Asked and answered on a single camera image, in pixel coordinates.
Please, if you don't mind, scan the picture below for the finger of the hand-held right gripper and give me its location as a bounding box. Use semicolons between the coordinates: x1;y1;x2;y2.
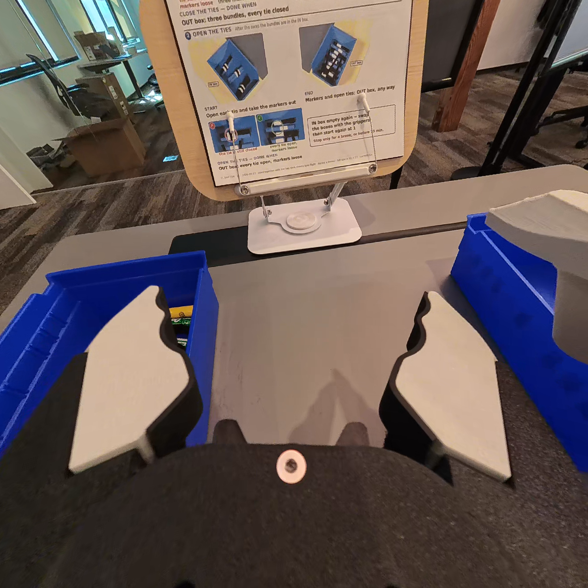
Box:
486;190;588;364

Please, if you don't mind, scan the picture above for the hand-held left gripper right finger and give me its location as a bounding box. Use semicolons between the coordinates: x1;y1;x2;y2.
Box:
379;291;513;483

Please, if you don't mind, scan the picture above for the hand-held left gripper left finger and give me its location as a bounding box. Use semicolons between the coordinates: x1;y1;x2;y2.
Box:
68;285;204;475

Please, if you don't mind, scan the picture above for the blue plastic bin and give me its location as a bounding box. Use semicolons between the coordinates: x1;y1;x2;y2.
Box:
0;250;220;460
450;212;588;474

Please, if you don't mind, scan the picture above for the black desk mat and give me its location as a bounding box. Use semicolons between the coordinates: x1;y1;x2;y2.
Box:
168;221;467;269

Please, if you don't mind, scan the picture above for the dark partition panel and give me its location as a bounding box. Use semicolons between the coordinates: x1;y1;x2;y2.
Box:
420;0;486;93

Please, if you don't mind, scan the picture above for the white board stand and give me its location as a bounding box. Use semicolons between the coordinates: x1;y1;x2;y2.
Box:
234;163;379;254

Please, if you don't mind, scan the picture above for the open cardboard box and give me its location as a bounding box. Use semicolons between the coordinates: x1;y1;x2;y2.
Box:
53;117;148;178

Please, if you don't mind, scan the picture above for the printed instruction sheet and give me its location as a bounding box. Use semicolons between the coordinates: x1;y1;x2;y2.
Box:
164;0;413;188

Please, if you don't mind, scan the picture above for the closed cardboard box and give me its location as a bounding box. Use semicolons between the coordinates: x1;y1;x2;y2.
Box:
76;73;128;121

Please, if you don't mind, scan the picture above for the wooden instruction board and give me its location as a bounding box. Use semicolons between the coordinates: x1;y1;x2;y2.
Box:
139;0;430;202

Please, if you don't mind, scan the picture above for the black office chair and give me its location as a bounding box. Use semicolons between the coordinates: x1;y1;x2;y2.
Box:
27;53;95;121

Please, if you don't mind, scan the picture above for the black metal stand frame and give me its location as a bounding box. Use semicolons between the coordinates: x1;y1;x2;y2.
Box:
452;0;588;181

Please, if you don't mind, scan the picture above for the wooden post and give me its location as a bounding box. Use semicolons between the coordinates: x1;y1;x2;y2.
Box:
432;0;502;134

